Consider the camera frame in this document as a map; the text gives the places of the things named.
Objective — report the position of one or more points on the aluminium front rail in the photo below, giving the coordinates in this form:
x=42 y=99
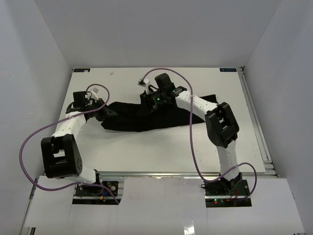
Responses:
x=148 y=174

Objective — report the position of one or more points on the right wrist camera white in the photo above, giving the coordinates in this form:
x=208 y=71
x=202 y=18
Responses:
x=144 y=82

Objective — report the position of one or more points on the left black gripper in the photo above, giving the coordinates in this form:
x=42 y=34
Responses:
x=106 y=113

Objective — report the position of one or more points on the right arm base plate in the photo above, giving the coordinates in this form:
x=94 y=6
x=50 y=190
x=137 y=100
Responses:
x=217 y=197

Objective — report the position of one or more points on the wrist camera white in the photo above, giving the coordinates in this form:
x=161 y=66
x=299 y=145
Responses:
x=93 y=94
x=144 y=82

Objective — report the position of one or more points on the black t-shirt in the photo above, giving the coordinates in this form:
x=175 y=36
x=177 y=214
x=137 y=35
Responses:
x=129 y=119

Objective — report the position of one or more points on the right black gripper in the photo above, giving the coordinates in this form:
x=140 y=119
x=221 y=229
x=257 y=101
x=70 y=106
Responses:
x=146 y=103

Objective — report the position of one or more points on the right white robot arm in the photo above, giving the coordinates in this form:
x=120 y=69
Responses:
x=221 y=125

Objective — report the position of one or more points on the right black logo sticker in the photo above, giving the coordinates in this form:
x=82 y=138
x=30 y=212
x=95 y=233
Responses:
x=228 y=70

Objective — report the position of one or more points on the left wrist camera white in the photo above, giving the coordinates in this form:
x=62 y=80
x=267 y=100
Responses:
x=93 y=94

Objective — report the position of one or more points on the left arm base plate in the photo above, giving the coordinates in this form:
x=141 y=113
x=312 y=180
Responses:
x=86 y=195

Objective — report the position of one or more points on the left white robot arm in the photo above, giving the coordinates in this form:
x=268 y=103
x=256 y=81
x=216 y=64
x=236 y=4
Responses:
x=60 y=152

